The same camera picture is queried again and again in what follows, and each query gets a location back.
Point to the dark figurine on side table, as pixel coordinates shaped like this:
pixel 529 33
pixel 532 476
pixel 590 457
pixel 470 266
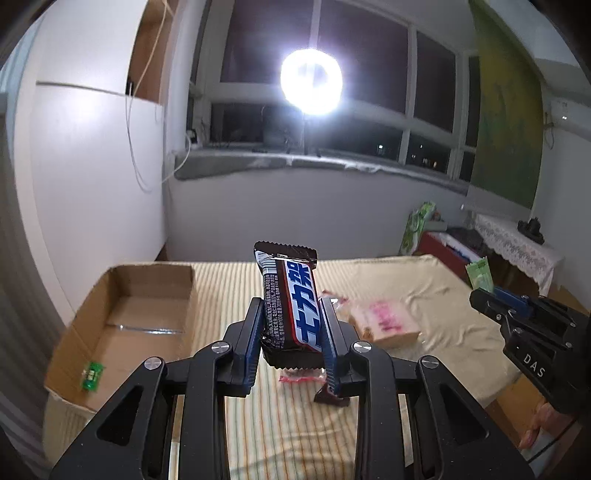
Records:
pixel 532 230

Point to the white lace covered side table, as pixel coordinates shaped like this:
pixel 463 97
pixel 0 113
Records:
pixel 538 262

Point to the green white shopping bag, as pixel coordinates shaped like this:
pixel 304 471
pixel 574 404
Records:
pixel 415 227

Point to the brown Snickers bar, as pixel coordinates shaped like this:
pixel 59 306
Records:
pixel 325 396

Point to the packaged sliced bread loaf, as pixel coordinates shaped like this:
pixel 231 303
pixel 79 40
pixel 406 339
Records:
pixel 387 324

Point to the green candy packet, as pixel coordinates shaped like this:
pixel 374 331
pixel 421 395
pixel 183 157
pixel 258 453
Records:
pixel 92 376

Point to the green yellow wall poster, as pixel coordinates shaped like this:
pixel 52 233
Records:
pixel 510 137

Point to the red clear pretzel packet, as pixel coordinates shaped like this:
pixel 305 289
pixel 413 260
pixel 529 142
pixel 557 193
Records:
pixel 301 377

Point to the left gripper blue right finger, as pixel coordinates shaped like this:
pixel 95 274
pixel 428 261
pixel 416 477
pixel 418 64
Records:
pixel 333 346

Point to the person's right hand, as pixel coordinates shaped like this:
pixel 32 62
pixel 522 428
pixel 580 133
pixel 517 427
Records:
pixel 546 419

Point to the red storage box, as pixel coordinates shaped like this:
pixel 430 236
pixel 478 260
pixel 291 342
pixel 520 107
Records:
pixel 450 251

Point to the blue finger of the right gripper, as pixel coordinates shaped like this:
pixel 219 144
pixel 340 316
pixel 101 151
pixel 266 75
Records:
pixel 509 298

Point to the dark Snickers bar Chinese label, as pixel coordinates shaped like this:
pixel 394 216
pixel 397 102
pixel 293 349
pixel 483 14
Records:
pixel 292 332

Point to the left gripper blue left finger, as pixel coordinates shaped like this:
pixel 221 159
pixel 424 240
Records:
pixel 249 346

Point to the bright ring light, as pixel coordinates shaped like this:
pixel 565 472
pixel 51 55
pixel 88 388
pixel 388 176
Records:
pixel 311 81

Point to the brown cardboard box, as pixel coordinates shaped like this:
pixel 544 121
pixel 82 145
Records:
pixel 133 312

